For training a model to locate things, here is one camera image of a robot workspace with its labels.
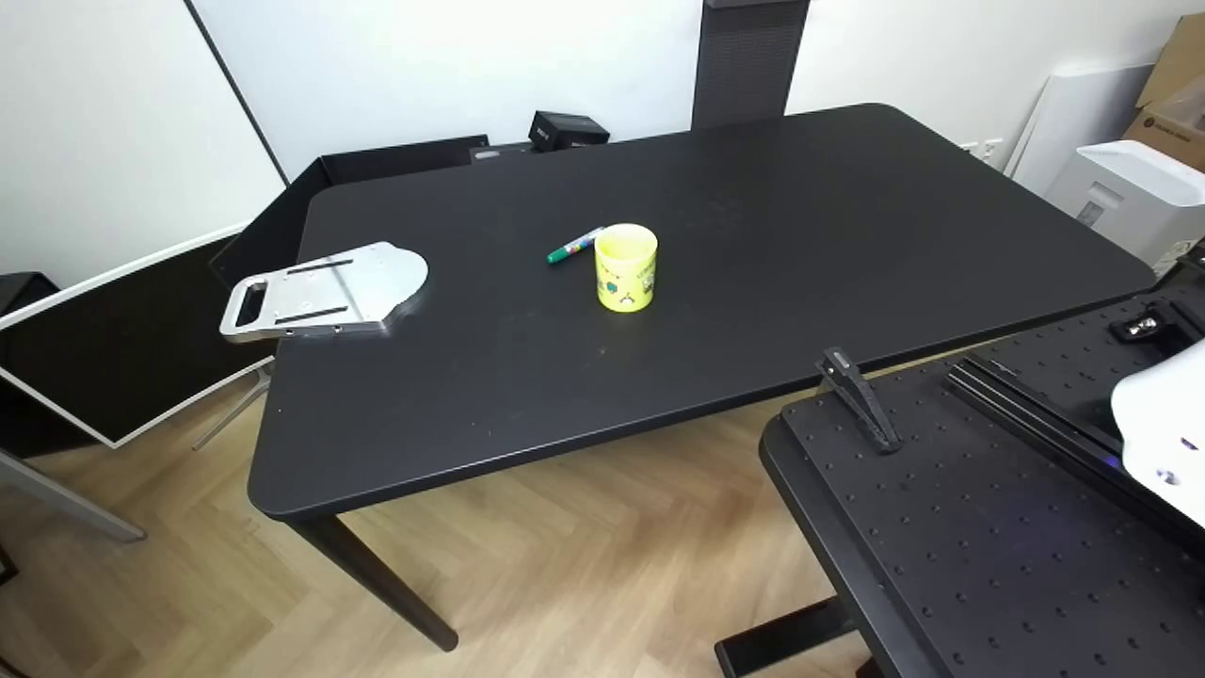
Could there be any yellow mug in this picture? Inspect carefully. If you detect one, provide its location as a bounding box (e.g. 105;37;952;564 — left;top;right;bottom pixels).
594;223;659;314

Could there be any white board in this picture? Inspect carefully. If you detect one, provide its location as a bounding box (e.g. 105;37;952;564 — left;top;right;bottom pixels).
1004;64;1157;198

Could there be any small black box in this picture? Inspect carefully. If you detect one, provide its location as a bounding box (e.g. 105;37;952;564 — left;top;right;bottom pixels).
528;110;611;153

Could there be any black clamp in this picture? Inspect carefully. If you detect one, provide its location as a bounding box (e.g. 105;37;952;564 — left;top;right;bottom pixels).
816;347;903;455

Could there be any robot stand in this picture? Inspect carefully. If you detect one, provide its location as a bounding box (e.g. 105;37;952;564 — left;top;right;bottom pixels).
714;241;1205;678

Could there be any green marker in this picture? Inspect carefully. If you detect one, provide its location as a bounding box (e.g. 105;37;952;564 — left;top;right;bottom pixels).
547;226;606;266

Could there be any silver metal plate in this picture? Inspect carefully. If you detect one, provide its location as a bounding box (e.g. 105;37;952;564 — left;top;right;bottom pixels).
219;242;429;344

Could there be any cardboard box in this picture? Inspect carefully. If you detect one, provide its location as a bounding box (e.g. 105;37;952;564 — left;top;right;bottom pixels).
1122;13;1205;173

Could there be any white printer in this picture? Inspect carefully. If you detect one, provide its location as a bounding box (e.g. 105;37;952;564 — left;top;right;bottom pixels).
1043;140;1205;267

